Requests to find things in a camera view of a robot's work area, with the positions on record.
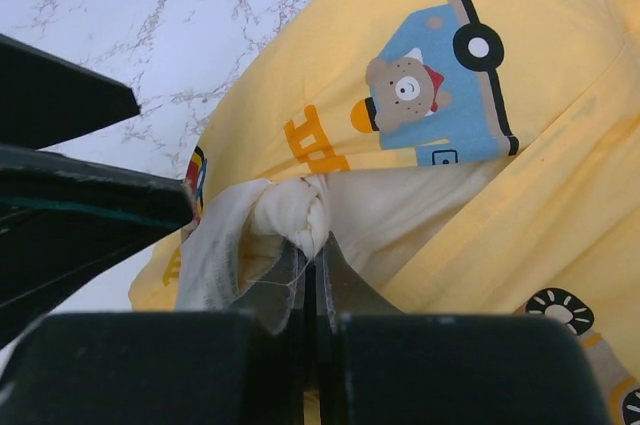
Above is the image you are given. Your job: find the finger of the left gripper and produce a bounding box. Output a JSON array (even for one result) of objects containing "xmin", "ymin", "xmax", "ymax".
[
  {"xmin": 1, "ymin": 145, "xmax": 193, "ymax": 345},
  {"xmin": 1, "ymin": 35, "xmax": 140, "ymax": 149}
]

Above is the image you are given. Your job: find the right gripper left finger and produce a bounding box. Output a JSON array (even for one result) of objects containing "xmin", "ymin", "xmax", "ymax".
[{"xmin": 231, "ymin": 242, "xmax": 307, "ymax": 424}]

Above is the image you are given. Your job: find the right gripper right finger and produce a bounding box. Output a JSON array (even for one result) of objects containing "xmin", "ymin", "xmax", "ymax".
[{"xmin": 314, "ymin": 234, "xmax": 400, "ymax": 424}]

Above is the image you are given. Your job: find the yellow cartoon-print pillowcase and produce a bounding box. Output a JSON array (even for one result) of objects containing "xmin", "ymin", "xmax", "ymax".
[{"xmin": 129, "ymin": 0, "xmax": 639, "ymax": 424}]

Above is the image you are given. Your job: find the white pillow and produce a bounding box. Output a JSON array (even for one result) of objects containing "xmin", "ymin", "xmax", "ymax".
[{"xmin": 175, "ymin": 160, "xmax": 506, "ymax": 311}]

